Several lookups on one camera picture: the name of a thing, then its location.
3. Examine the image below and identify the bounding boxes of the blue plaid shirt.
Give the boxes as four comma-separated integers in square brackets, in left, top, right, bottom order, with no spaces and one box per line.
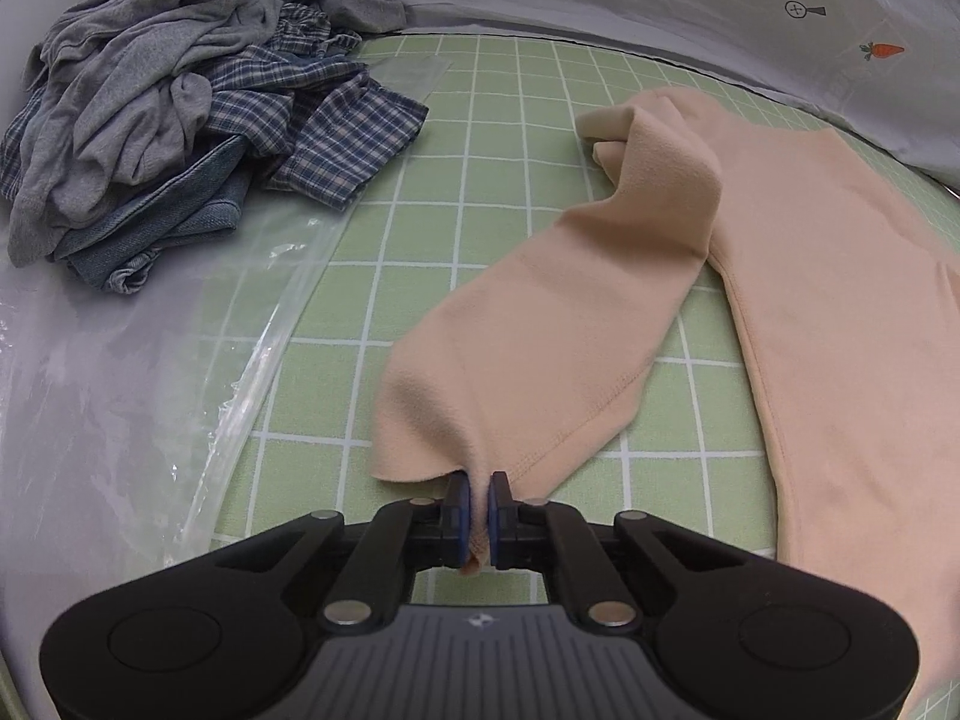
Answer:
[0,1,430,212]

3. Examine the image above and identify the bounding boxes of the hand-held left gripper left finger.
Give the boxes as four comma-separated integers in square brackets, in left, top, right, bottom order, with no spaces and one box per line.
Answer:
[201,471,475,630]

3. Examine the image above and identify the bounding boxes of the blue denim jeans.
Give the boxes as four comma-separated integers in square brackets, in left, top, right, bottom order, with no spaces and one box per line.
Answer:
[54,133,256,295]

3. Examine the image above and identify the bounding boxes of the grey t-shirt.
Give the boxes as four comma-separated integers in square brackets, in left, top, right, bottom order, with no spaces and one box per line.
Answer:
[6,0,410,268]

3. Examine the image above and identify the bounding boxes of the grey printed bedsheet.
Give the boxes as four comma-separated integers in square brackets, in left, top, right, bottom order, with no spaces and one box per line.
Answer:
[304,0,960,182]

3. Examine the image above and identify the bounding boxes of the green checked mat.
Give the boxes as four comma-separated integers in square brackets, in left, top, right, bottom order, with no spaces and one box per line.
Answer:
[180,34,960,720]

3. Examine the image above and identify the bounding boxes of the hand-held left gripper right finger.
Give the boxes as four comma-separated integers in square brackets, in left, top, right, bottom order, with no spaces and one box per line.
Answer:
[487,471,758,627]

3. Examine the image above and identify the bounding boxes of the beige fleece sweater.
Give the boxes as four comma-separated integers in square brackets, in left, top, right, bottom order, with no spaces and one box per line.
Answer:
[370,86,960,596]

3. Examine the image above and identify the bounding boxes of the clear plastic bag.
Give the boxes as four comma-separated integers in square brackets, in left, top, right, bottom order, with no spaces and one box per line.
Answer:
[0,56,451,661]

